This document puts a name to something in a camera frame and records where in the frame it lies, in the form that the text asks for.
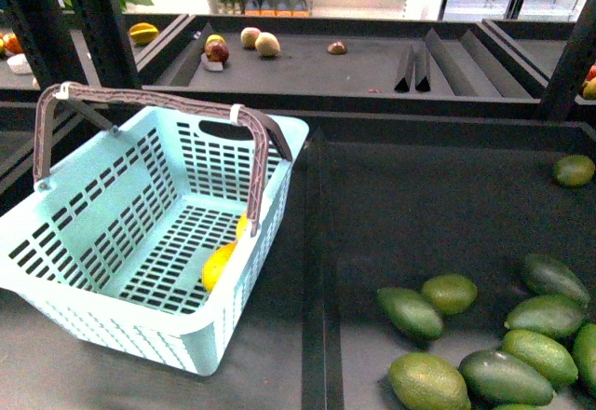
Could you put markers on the brown basket handle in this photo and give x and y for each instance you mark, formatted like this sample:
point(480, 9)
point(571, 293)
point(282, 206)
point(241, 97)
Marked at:
point(264, 129)

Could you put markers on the black tray divider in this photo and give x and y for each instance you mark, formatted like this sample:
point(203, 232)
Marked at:
point(404, 72)

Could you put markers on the black shelf post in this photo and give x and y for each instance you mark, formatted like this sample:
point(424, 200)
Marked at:
point(107, 39)

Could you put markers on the green avocado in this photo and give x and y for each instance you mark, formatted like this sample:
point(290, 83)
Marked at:
point(425, 381)
point(410, 313)
point(498, 377)
point(553, 315)

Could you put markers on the yellow lemon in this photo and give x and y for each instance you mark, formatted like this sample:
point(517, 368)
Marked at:
point(214, 267)
point(242, 224)

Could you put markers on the light blue plastic basket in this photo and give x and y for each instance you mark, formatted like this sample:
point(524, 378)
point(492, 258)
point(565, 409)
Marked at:
point(111, 247)

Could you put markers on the green lime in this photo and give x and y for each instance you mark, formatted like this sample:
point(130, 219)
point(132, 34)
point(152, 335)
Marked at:
point(450, 294)

